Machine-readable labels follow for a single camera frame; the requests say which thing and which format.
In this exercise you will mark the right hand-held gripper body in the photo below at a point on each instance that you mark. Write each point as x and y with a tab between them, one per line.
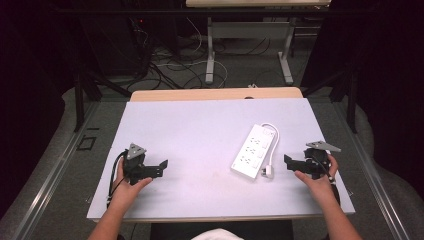
315	161

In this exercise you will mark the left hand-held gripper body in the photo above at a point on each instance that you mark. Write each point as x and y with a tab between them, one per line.
135	166

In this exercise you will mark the white plug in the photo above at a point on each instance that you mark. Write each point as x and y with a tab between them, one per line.
267	172

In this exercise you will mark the white power strip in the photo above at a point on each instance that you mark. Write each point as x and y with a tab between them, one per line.
251	151

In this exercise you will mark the person's right hand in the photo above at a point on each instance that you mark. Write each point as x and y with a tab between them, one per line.
320	188

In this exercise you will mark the person's left hand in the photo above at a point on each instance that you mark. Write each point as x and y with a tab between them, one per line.
125	193

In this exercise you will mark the white table mat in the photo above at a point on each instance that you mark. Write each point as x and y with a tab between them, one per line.
200	160

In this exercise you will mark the black metal stand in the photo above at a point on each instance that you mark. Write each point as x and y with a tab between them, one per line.
350	96
80	100

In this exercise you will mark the person's white clothing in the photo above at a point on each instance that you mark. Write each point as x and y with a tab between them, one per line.
216	234

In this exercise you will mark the dark curtain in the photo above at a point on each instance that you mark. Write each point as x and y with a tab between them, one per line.
30	83
390	83

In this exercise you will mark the dark equipment cabinet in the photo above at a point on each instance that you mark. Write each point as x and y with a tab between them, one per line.
113	46

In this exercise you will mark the white metal-legged desk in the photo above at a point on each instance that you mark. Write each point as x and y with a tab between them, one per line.
250	30

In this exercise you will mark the aluminium floor rail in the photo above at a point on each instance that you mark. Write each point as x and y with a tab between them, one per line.
370	173
50	180

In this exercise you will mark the black horizontal frame bar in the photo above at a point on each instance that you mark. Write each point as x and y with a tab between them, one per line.
200	11

